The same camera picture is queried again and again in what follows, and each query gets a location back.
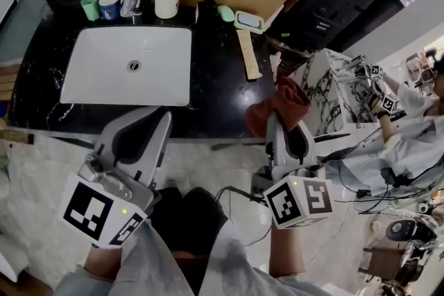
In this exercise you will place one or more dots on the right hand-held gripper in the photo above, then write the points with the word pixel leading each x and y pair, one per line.
pixel 298 201

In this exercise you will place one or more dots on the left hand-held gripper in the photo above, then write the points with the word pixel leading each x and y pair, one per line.
pixel 90 211

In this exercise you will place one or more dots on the rust red cloth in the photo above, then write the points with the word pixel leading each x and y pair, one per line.
pixel 288 100

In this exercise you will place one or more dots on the black pump dispenser bottle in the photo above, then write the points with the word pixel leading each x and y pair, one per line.
pixel 209 10

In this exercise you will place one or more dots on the person's right forearm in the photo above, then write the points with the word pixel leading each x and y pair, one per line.
pixel 286 253

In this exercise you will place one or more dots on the person's left forearm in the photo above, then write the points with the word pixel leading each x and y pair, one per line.
pixel 102 263

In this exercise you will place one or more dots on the white soap dish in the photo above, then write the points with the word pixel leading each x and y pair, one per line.
pixel 249 21

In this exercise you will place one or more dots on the green soap bar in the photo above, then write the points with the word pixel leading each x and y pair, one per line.
pixel 226 13

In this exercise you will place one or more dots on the white sink basin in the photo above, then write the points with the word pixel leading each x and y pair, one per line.
pixel 125 66

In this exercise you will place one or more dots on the person's black trousers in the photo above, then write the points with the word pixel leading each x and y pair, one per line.
pixel 190 218

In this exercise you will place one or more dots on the dark waste basket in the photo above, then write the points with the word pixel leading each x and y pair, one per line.
pixel 295 55

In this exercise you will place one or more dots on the pale wooden strip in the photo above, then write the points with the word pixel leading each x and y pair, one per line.
pixel 249 55

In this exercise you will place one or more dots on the black marble vanity table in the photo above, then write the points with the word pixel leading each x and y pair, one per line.
pixel 215 79

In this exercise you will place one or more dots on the person's grey shirt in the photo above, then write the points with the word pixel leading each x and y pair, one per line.
pixel 152 267

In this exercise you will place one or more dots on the grey handheld appliance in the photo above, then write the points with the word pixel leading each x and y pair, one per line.
pixel 400 230

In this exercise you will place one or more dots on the blue white mug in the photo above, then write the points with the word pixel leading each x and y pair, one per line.
pixel 110 7

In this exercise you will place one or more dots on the brown wooden stool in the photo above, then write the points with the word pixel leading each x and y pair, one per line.
pixel 385 263

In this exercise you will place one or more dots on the green plastic cup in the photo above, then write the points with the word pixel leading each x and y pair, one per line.
pixel 91 8

